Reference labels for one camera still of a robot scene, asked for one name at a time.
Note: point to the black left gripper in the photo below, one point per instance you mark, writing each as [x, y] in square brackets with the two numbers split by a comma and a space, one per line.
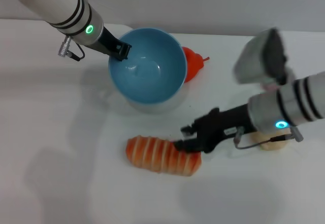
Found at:
[108, 43]

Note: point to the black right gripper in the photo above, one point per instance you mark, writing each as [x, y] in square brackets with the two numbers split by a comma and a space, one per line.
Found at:
[221, 125]

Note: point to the blue bowl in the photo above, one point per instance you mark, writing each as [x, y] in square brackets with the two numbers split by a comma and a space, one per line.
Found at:
[152, 76]

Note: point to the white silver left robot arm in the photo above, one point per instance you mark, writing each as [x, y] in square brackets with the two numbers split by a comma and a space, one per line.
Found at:
[58, 3]

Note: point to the red toy pepper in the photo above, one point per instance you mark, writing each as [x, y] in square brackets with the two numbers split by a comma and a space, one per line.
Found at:
[194, 61]

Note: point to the beige round bun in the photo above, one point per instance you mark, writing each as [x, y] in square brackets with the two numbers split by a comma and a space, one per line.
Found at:
[269, 145]

